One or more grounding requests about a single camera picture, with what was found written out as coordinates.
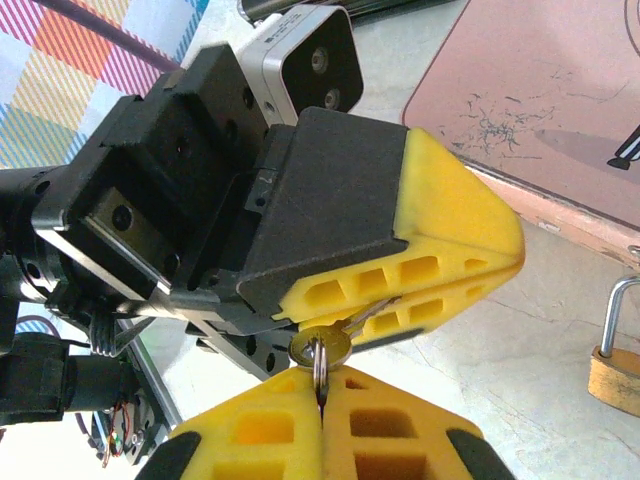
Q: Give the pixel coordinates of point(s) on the brass padlock with steel shackle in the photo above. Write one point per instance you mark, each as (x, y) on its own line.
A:
(617, 380)

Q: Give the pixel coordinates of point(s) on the metal box hasp latch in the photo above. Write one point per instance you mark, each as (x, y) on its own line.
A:
(635, 252)

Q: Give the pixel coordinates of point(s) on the brass key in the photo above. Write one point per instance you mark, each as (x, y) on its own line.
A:
(337, 347)

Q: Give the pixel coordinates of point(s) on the aluminium frame rail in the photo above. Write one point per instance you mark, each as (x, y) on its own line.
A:
(155, 385)
(350, 7)

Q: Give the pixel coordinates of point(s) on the silver black wrist camera box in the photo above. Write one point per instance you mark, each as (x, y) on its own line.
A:
(320, 65)

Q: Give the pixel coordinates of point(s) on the pastel checked cloth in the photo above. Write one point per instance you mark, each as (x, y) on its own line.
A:
(55, 85)

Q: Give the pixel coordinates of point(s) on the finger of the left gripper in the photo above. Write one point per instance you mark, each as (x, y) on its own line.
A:
(430, 312)
(340, 200)

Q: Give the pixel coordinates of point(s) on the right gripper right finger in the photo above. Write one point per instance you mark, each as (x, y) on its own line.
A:
(425, 435)

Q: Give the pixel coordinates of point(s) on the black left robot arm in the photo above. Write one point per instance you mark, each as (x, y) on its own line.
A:
(30, 380)

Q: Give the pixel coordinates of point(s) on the pink cartoon print box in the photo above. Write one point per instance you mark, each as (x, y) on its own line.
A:
(540, 75)

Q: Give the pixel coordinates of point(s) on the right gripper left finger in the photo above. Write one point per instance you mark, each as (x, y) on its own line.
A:
(260, 440)

